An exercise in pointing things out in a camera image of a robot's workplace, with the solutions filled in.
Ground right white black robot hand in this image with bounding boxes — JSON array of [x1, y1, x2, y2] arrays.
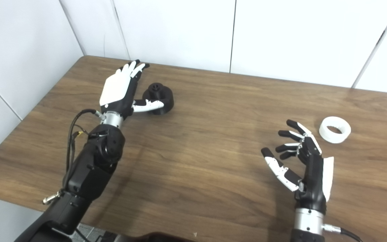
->
[[261, 119, 334, 214]]

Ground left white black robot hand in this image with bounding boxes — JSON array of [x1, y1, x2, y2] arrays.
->
[[99, 59, 165, 119]]

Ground white toothed plastic ring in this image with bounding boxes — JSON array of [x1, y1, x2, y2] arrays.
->
[[319, 116, 351, 144]]

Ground round black plastic part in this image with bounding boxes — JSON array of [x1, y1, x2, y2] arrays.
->
[[142, 83, 174, 116]]

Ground dark robot torso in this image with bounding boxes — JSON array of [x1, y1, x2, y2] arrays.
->
[[116, 231, 197, 242]]

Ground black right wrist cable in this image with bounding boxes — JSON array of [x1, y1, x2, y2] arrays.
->
[[322, 224, 362, 242]]

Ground thin left arm wires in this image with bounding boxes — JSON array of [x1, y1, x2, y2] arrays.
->
[[69, 124, 108, 168]]

